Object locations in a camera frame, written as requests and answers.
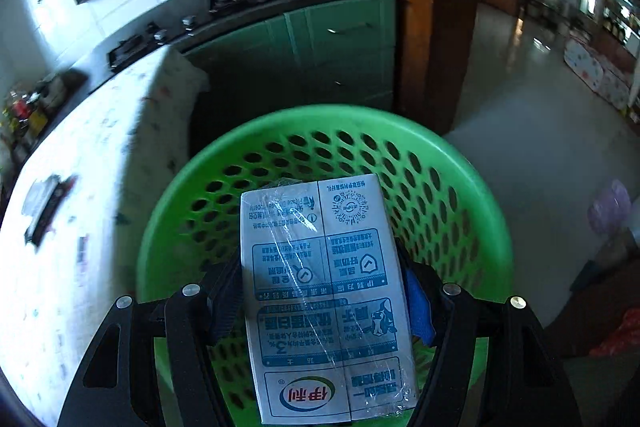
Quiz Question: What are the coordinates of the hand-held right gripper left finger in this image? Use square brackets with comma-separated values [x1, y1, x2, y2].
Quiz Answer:
[57, 252, 246, 427]

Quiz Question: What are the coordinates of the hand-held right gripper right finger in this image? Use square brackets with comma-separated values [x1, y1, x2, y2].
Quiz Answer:
[397, 237, 583, 427]

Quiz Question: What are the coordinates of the white blue milk carton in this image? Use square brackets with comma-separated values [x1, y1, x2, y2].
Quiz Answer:
[239, 173, 420, 425]

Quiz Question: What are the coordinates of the green plastic basket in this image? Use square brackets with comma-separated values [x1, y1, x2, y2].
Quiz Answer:
[136, 104, 515, 427]

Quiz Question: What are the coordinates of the red plastic bag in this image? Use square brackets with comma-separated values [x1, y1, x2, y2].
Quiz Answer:
[597, 309, 640, 358]

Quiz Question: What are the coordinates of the purple plastic bag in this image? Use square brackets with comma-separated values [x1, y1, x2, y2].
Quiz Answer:
[587, 179, 633, 235]

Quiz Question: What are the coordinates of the green kitchen cabinet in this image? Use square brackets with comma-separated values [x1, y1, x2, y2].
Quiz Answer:
[180, 0, 401, 142]

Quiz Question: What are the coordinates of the row of condiment bottles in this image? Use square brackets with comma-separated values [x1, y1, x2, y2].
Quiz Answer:
[0, 72, 88, 158]

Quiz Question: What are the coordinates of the black gas stove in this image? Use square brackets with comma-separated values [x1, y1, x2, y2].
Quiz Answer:
[106, 0, 281, 72]

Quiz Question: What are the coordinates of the floral printed mattress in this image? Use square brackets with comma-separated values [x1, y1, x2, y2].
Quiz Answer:
[564, 34, 636, 110]

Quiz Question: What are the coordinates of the wooden door frame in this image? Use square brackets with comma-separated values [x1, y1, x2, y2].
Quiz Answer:
[392, 0, 483, 132]

